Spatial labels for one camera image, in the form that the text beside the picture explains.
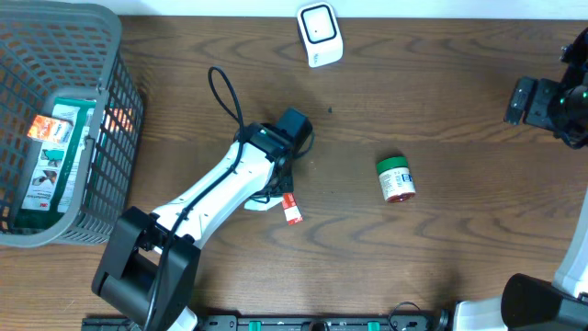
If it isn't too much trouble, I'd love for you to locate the green lid cream jar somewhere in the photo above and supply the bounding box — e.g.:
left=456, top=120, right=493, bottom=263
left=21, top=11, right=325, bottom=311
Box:
left=376, top=156, right=416, bottom=203

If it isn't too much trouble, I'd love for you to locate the white cube barcode scanner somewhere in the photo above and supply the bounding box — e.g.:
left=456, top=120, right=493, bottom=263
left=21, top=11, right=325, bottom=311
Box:
left=297, top=2, right=344, bottom=68

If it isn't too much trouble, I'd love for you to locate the black mounting rail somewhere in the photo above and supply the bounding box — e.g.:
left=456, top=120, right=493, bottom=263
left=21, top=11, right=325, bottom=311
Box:
left=81, top=314, right=435, bottom=331

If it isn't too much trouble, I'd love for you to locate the black looped cable at rail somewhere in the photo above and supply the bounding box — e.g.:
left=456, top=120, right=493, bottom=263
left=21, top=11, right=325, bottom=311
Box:
left=388, top=301, right=424, bottom=331

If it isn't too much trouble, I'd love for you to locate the green white 3M package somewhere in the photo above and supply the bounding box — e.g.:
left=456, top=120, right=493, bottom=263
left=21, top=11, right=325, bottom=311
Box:
left=15, top=97, right=96, bottom=231

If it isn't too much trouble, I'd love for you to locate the grey plastic mesh basket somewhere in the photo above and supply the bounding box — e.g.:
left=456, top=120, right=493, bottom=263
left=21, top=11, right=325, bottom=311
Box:
left=1, top=1, right=144, bottom=247

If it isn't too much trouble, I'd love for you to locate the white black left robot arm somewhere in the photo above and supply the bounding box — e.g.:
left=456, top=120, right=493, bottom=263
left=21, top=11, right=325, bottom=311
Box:
left=92, top=108, right=313, bottom=330

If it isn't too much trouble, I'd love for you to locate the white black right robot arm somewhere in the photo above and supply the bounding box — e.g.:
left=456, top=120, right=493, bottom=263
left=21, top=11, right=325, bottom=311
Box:
left=433, top=30, right=587, bottom=331

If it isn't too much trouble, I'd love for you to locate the white teal wipes packet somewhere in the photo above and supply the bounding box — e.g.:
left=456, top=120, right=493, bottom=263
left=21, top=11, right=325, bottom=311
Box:
left=244, top=193, right=303, bottom=225

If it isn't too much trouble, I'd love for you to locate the orange small box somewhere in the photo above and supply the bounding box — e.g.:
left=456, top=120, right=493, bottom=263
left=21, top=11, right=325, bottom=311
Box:
left=27, top=115, right=74, bottom=144

